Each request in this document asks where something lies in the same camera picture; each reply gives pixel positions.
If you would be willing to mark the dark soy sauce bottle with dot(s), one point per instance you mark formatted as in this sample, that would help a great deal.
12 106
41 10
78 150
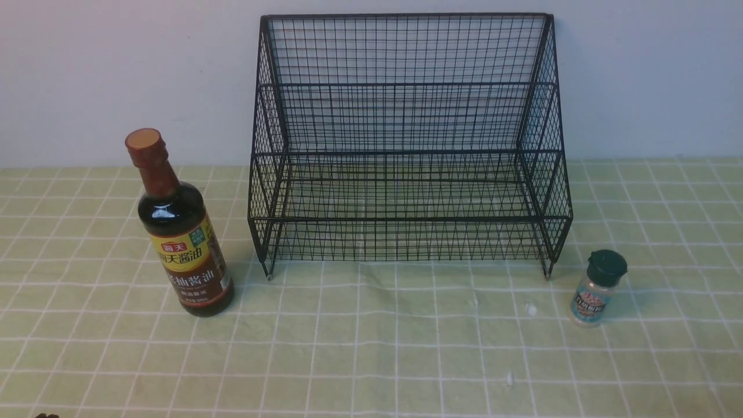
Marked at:
175 217

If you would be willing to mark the small green-capped seasoning bottle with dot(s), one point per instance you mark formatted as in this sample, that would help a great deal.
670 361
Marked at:
604 271

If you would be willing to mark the green checkered tablecloth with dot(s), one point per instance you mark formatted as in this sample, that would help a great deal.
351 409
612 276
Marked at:
91 326

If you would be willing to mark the black wire mesh rack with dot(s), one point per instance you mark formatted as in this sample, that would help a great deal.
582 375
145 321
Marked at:
407 137

